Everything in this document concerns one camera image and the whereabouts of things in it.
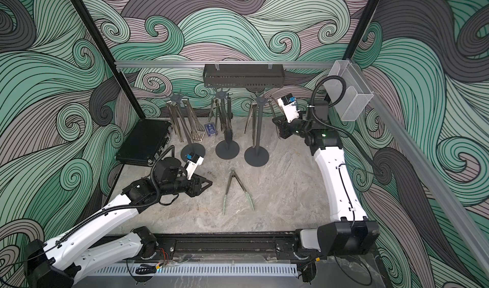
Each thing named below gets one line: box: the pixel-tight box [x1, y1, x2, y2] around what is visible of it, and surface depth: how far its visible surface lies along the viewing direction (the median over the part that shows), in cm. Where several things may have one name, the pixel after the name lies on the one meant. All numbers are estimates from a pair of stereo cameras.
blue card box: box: [203, 122, 218, 137], surface depth 116 cm
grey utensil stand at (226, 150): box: [214, 88, 241, 160], surface depth 89 cm
